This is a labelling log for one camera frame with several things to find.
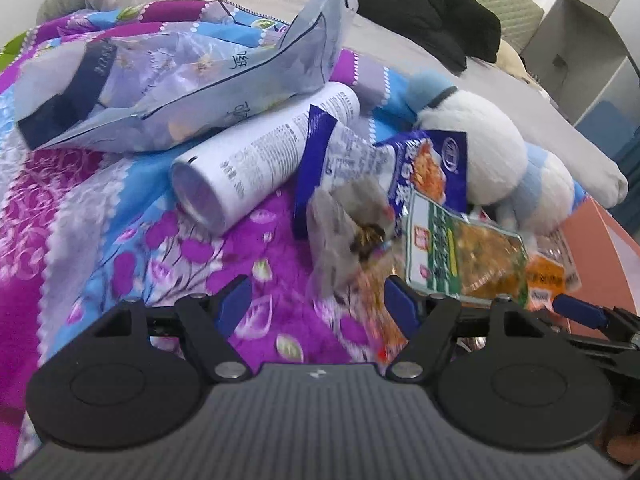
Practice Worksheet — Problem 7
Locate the pink cardboard box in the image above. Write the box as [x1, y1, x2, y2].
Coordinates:
[557, 195, 640, 321]

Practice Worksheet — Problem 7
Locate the grey duvet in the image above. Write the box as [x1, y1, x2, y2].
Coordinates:
[35, 0, 630, 206]

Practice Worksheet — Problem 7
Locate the cream quilted headboard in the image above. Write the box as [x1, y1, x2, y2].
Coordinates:
[440, 0, 545, 51]

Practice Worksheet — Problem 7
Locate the orange snack packet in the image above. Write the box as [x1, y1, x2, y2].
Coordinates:
[525, 250, 583, 306]

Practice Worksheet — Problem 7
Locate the white cylinder can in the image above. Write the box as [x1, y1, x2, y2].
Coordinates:
[169, 81, 362, 236]

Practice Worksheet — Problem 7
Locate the beige pillow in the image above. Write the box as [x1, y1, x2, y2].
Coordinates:
[495, 40, 546, 91]

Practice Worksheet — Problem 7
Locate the translucent zip bag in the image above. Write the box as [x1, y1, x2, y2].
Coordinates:
[16, 0, 360, 153]

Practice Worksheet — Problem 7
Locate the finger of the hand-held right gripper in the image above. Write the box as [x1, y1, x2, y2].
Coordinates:
[551, 294, 640, 348]

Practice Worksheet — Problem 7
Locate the blue snack packet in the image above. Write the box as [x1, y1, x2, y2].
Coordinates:
[294, 105, 468, 241]

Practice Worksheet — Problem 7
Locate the colourful printed blanket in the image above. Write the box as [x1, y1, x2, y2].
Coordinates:
[0, 0, 591, 461]

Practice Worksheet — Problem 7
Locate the clear packet dark dried snack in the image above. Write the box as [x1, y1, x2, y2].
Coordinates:
[306, 176, 396, 301]

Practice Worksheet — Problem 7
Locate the black jacket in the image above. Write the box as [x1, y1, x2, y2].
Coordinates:
[320, 0, 502, 73]

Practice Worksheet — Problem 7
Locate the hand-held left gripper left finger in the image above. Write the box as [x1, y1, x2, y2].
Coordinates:
[92, 275, 253, 383]

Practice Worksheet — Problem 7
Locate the white blue plush toy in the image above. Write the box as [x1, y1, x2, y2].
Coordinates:
[395, 71, 588, 236]

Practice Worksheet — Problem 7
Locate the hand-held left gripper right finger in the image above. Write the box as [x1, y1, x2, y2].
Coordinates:
[384, 276, 538, 382]

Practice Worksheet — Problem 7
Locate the blue curtain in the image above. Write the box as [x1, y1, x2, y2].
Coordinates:
[617, 125, 640, 168]

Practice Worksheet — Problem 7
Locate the clear foil snack packet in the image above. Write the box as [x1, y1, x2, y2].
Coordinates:
[402, 192, 530, 308]

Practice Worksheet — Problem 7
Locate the grey wardrobe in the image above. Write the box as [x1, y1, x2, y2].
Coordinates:
[520, 0, 640, 126]

